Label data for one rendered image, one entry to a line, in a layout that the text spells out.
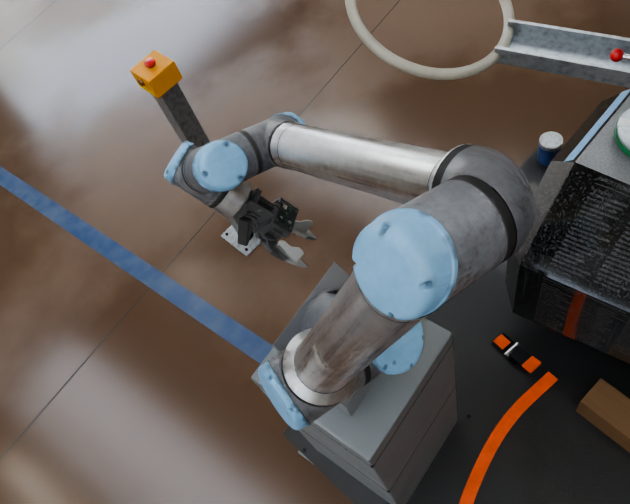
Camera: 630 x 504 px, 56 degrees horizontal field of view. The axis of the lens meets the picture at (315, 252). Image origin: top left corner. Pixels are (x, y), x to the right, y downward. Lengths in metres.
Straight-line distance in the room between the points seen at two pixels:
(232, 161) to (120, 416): 1.89
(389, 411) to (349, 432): 0.11
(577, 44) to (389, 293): 1.30
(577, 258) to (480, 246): 1.29
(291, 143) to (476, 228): 0.50
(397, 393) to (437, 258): 0.98
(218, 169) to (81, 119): 2.98
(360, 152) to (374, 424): 0.83
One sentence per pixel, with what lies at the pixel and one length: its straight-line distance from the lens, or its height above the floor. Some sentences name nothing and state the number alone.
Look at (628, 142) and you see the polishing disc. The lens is 1.90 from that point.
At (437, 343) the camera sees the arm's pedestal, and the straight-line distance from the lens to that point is 1.62.
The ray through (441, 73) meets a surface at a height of 1.20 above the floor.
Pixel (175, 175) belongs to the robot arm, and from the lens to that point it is 1.22.
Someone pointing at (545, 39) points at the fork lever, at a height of 1.13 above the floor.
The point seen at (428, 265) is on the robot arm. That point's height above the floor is 1.81.
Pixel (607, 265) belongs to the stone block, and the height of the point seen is 0.71.
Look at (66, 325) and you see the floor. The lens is 3.17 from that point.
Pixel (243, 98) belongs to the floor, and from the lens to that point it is 3.60.
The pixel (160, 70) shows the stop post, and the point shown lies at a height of 1.08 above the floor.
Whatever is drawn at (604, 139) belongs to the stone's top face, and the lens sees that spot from 1.97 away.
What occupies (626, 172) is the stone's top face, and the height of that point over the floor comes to 0.87.
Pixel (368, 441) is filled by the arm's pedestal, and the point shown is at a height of 0.85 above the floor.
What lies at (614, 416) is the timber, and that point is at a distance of 2.35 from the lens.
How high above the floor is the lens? 2.35
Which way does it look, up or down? 57 degrees down
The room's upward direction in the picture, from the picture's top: 23 degrees counter-clockwise
